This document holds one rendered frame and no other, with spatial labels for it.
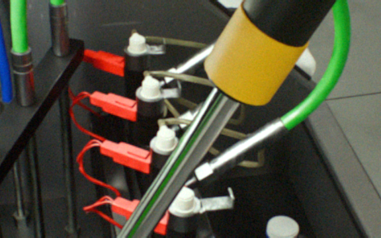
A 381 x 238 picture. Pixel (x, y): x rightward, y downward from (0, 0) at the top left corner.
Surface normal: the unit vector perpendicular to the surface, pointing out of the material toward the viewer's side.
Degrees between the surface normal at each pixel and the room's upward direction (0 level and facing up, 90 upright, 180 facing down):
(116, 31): 90
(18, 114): 0
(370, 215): 0
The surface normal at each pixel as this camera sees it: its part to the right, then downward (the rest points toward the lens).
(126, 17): 0.21, 0.61
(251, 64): -0.22, 0.47
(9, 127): 0.04, -0.78
